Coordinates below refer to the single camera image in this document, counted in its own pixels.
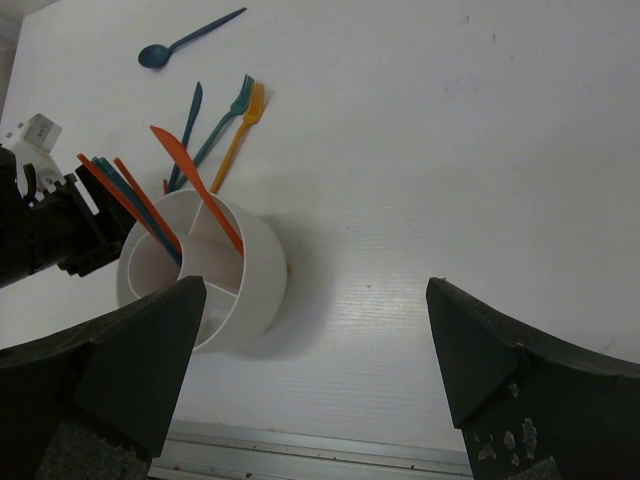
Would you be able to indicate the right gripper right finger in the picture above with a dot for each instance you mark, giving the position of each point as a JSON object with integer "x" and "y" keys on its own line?
{"x": 530, "y": 405}

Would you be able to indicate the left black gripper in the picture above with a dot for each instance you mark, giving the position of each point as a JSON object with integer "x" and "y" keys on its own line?
{"x": 79, "y": 226}

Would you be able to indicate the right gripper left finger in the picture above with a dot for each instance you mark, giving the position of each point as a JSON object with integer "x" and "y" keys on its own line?
{"x": 95, "y": 401}

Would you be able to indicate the dark teal chopstick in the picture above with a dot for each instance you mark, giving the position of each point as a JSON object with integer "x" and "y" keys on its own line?
{"x": 161, "y": 235}

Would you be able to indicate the orange plastic knife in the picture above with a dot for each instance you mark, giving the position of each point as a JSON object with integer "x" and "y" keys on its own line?
{"x": 182, "y": 159}

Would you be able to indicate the dark blue plastic knife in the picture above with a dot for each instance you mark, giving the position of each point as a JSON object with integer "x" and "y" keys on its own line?
{"x": 191, "y": 119}

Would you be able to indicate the white divided round container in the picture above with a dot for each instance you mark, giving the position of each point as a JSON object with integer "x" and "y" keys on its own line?
{"x": 244, "y": 290}

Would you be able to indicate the dark blue plastic spoon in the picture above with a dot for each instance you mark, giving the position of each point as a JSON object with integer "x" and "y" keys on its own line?
{"x": 156, "y": 56}

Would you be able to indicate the teal plastic fork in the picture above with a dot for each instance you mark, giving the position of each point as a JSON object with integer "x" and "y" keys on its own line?
{"x": 237, "y": 108}

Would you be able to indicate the orange-yellow plastic fork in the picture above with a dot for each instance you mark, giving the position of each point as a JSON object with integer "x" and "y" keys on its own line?
{"x": 251, "y": 117}

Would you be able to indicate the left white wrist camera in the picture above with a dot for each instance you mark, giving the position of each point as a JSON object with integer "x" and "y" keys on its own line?
{"x": 32, "y": 142}

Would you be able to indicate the aluminium frame rail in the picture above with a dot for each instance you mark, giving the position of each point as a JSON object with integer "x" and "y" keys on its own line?
{"x": 196, "y": 450}

